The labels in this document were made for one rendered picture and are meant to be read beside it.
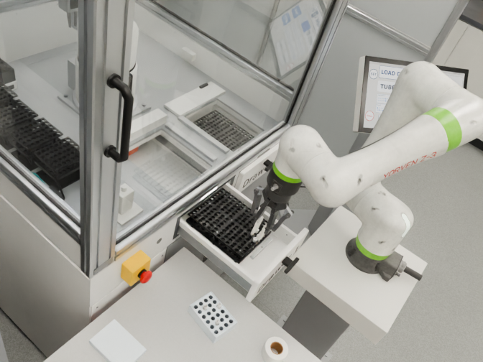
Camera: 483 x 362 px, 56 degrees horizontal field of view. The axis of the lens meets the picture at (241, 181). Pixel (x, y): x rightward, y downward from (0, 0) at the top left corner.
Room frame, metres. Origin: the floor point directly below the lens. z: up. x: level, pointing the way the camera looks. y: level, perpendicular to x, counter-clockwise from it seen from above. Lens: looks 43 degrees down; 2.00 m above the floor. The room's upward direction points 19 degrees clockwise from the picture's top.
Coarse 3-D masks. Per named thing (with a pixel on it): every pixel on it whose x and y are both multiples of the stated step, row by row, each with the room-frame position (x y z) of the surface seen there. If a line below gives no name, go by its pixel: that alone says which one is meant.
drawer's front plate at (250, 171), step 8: (272, 152) 1.33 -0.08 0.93; (256, 160) 1.26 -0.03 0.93; (264, 160) 1.29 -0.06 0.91; (272, 160) 1.36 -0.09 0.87; (248, 168) 1.20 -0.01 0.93; (256, 168) 1.24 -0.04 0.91; (240, 176) 1.17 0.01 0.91; (248, 176) 1.20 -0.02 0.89; (240, 184) 1.17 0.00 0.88; (248, 184) 1.23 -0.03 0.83
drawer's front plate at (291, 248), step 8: (304, 232) 1.00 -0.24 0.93; (296, 240) 0.96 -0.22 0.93; (288, 248) 0.92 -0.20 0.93; (296, 248) 0.97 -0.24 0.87; (280, 256) 0.87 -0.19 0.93; (288, 256) 0.93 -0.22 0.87; (272, 264) 0.84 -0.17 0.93; (280, 264) 0.88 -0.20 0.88; (264, 272) 0.80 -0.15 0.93; (272, 272) 0.84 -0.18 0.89; (256, 280) 0.76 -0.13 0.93; (264, 280) 0.80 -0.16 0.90; (256, 288) 0.76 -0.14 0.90; (248, 296) 0.76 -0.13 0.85
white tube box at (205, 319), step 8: (208, 296) 0.75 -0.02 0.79; (192, 304) 0.70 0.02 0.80; (200, 304) 0.72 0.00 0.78; (208, 304) 0.73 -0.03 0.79; (216, 304) 0.73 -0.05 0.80; (192, 312) 0.69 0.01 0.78; (200, 312) 0.70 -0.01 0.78; (208, 312) 0.70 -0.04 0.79; (216, 312) 0.70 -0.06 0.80; (224, 312) 0.71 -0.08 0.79; (200, 320) 0.67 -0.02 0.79; (208, 320) 0.67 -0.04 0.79; (224, 320) 0.69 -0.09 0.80; (232, 320) 0.70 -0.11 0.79; (208, 328) 0.65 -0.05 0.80; (216, 328) 0.66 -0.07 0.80; (224, 328) 0.66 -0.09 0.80; (232, 328) 0.68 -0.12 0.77; (208, 336) 0.64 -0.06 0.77; (216, 336) 0.63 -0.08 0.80
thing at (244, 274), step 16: (240, 192) 1.11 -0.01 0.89; (192, 240) 0.88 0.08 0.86; (208, 240) 0.92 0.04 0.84; (272, 240) 1.00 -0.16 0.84; (288, 240) 1.01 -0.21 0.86; (208, 256) 0.85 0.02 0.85; (224, 256) 0.83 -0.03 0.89; (256, 256) 0.92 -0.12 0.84; (272, 256) 0.94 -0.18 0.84; (240, 272) 0.80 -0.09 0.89; (256, 272) 0.86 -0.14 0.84
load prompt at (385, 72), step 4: (380, 68) 1.79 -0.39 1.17; (384, 68) 1.80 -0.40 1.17; (388, 68) 1.81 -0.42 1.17; (392, 68) 1.81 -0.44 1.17; (396, 68) 1.82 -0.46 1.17; (400, 68) 1.83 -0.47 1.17; (380, 72) 1.78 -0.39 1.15; (384, 72) 1.79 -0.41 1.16; (388, 72) 1.80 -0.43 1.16; (392, 72) 1.81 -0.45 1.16; (396, 72) 1.81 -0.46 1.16; (380, 76) 1.77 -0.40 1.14; (384, 76) 1.78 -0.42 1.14; (388, 76) 1.79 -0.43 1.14; (392, 76) 1.80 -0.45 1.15; (396, 76) 1.81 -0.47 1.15
